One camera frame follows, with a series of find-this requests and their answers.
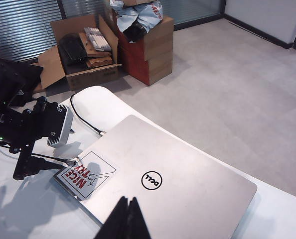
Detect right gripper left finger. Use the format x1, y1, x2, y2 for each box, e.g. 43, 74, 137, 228
94, 196, 130, 239

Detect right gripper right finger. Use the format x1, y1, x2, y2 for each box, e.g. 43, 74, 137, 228
128, 196, 151, 239

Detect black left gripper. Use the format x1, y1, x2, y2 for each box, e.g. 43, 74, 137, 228
0, 96, 65, 180

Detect black charging cable silver plug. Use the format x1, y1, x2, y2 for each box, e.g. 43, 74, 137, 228
29, 153, 79, 167

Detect white red Nice Try sticker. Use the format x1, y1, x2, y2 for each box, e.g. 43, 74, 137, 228
55, 151, 117, 201

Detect silver Dell laptop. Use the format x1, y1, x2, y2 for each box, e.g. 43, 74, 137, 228
53, 114, 258, 239

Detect open brown cardboard box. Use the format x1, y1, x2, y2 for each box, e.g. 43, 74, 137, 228
37, 14, 123, 92

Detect black flat device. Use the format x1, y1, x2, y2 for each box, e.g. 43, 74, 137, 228
59, 34, 88, 67

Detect brown flat carton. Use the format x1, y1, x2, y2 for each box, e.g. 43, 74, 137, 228
85, 56, 114, 68
78, 32, 113, 57

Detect white keyboard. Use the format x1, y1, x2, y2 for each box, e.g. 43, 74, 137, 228
84, 26, 112, 52

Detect brown red cardboard box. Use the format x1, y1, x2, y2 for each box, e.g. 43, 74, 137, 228
120, 46, 174, 86
117, 16, 175, 62

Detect dark crumpled bag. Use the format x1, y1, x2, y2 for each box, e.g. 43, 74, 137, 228
124, 19, 148, 43

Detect grey plastic mailing bag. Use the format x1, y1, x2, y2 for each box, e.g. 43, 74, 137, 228
109, 0, 165, 33

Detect small flat brown cardboard box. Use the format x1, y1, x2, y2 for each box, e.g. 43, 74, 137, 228
124, 0, 153, 6

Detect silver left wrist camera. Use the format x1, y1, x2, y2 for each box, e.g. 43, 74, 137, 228
46, 106, 75, 148

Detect thin black laptop power cable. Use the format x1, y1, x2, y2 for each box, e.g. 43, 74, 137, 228
70, 94, 108, 136

